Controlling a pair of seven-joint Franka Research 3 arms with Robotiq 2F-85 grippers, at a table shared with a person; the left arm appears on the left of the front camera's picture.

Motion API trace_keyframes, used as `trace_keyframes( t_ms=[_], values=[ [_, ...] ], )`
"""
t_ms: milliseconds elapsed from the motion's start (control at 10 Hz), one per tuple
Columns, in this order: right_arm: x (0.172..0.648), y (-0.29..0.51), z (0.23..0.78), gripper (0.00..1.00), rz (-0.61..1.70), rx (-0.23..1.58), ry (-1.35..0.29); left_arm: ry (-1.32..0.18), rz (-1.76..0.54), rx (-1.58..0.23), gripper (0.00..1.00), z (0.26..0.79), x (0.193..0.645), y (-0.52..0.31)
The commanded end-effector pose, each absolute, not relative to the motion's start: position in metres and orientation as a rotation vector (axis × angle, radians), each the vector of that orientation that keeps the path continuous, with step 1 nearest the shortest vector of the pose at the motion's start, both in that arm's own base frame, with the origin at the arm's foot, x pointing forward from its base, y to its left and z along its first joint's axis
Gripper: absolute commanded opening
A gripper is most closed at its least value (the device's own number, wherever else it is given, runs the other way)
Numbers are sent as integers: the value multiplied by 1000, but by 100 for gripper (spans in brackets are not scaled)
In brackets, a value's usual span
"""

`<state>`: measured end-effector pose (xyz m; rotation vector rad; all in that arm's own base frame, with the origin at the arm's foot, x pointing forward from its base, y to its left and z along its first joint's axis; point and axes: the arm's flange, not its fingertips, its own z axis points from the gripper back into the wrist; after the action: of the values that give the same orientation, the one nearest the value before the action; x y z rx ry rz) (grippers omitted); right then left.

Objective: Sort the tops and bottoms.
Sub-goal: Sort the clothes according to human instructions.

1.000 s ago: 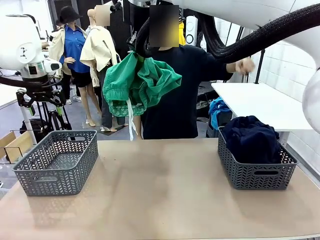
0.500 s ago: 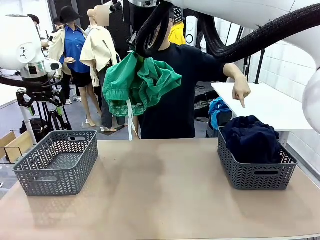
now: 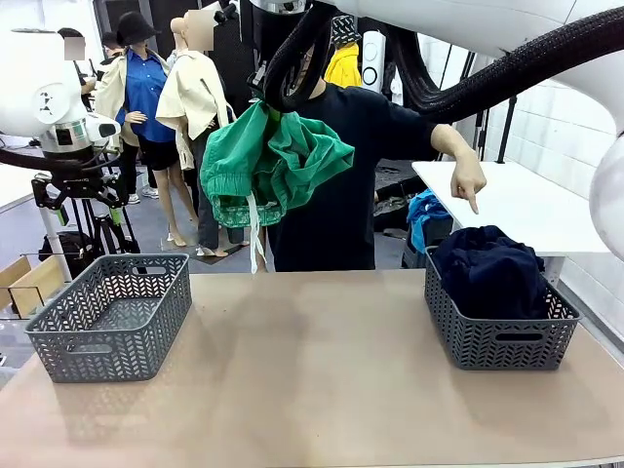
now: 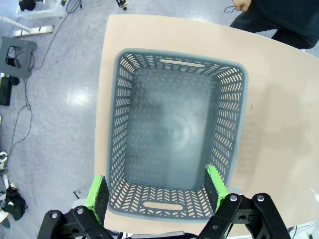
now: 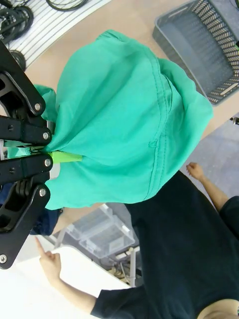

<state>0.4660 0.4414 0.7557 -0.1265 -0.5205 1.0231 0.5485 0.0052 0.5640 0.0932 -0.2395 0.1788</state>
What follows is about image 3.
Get turquoise blue cloth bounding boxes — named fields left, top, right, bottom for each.
left=406, top=188, right=454, bottom=255

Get left arm black cable sleeve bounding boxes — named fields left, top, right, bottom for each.
left=0, top=145, right=121, bottom=174

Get black tripod poles with clamp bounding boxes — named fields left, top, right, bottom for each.
left=433, top=52, right=491, bottom=163

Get person's left hand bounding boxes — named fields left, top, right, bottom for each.
left=448, top=154, right=488, bottom=216

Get person's left forearm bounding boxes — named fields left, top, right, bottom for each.
left=430, top=122, right=485, bottom=170

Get black bag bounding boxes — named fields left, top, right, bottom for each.
left=37, top=230, right=97, bottom=281

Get navy blue garment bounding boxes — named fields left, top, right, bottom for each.
left=431, top=223, right=547, bottom=294

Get arm black cable sleeve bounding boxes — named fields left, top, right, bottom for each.
left=0, top=145, right=121, bottom=174
left=261, top=6, right=624, bottom=126

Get black light stand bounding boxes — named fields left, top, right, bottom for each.
left=495, top=95, right=519, bottom=165

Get background person with blurred face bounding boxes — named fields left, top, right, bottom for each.
left=57, top=26, right=101, bottom=114

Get mannequin in beige jacket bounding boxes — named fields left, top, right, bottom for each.
left=155, top=9, right=253, bottom=259

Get wooden rack with metal frame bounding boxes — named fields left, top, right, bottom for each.
left=0, top=253, right=67, bottom=321

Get grey plastic woven basket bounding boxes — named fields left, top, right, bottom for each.
left=23, top=252, right=192, bottom=384
left=422, top=245, right=584, bottom=372

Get mannequin in yellow hoodie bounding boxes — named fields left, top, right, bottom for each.
left=323, top=42, right=364, bottom=91

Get green drawstring shorts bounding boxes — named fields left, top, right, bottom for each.
left=199, top=98, right=357, bottom=276

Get right arm black cable sleeve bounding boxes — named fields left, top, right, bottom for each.
left=261, top=6, right=624, bottom=126

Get black storage box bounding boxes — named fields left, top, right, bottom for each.
left=400, top=217, right=457, bottom=271

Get white tower air conditioner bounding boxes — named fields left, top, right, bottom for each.
left=361, top=29, right=388, bottom=95

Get white side table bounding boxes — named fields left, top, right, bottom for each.
left=411, top=159, right=613, bottom=258

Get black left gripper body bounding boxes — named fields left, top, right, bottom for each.
left=30, top=162, right=124, bottom=202

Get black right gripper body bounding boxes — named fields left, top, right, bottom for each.
left=247, top=12, right=314, bottom=106

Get black white patterned bucket hat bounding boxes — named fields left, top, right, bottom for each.
left=331, top=14, right=364, bottom=46

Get background person in black trousers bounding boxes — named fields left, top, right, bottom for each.
left=99, top=30, right=160, bottom=202

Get person in black T-shirt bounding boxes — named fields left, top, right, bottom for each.
left=266, top=48, right=441, bottom=273

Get mannequin in blue shirt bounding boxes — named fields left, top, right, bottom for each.
left=95, top=12, right=199, bottom=248

